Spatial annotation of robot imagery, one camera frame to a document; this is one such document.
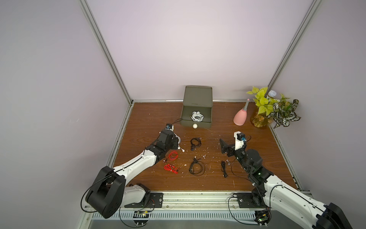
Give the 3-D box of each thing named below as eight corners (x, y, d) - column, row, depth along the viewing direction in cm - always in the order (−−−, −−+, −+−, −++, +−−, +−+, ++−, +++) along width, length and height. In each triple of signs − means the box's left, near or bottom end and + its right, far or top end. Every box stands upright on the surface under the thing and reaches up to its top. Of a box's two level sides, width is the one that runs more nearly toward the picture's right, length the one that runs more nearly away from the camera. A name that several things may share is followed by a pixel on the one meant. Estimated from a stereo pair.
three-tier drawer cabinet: (182, 126, 106) (181, 107, 90) (186, 104, 121) (185, 85, 105) (209, 128, 105) (212, 109, 88) (209, 106, 119) (212, 86, 103)
